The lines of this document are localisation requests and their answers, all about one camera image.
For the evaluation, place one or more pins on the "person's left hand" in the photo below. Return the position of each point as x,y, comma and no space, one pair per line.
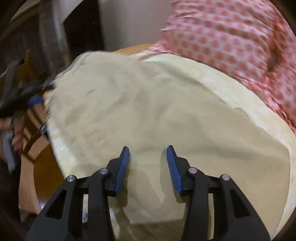
16,125

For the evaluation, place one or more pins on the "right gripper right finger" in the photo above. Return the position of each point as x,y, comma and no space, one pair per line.
234,216

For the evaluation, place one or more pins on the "beige khaki pants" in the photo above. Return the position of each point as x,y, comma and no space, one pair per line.
161,138

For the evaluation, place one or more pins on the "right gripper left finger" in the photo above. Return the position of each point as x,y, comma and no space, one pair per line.
79,210

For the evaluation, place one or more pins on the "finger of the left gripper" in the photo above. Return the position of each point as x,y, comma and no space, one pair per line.
36,100

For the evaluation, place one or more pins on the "cream patterned bed sheet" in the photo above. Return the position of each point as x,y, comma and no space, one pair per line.
231,129

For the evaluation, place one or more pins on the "pink polka dot pillow left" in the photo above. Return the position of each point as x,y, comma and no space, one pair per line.
248,40

